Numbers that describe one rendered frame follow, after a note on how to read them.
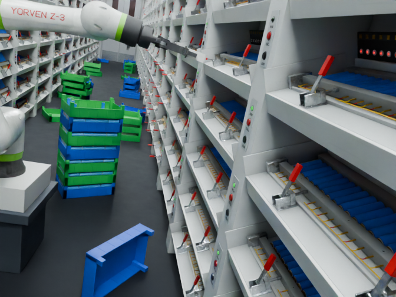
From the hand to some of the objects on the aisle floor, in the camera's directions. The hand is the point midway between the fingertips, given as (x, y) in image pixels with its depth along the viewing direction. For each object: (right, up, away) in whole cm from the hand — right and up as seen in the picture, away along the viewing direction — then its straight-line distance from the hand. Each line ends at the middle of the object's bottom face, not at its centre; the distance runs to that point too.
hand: (195, 55), depth 124 cm
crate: (-32, -88, +17) cm, 95 cm away
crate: (-68, -58, +90) cm, 127 cm away
